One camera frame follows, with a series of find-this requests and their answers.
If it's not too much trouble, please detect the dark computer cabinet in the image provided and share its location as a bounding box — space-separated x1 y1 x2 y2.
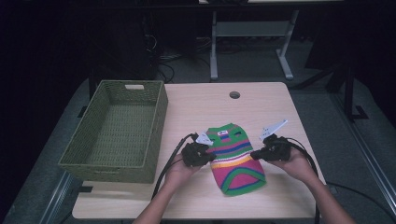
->
88 12 159 91

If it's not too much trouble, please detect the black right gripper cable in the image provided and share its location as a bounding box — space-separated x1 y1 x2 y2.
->
275 137 396 224

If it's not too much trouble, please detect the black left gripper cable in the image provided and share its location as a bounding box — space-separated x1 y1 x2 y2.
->
150 133 200 201

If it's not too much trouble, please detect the person's left hand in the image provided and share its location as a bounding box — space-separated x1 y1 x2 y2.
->
163 153 204 191

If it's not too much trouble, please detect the bundle of floor cables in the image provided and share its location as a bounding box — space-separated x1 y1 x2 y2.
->
142 32 213 84

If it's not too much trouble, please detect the striped knit pet sweater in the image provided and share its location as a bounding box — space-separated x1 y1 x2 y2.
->
205 122 268 197

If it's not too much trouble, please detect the aluminium floor rail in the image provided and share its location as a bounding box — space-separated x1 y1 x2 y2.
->
330 92 396 216
38 170 76 224

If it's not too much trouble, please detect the green woven basket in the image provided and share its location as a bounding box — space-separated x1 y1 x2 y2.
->
58 79 169 184

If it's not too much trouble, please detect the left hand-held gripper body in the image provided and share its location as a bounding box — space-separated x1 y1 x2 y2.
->
180 132 215 168

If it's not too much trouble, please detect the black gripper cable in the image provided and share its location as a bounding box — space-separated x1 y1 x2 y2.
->
150 133 200 201
275 137 396 224

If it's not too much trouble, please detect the person's right hand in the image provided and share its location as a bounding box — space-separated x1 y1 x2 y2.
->
269 147 319 185

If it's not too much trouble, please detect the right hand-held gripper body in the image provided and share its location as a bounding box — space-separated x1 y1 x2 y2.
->
259 119 293 162

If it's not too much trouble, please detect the white metal desk frame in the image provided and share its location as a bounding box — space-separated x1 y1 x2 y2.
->
209 8 301 81

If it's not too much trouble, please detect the black metal stand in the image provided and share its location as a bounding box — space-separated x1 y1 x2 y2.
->
323 60 370 123

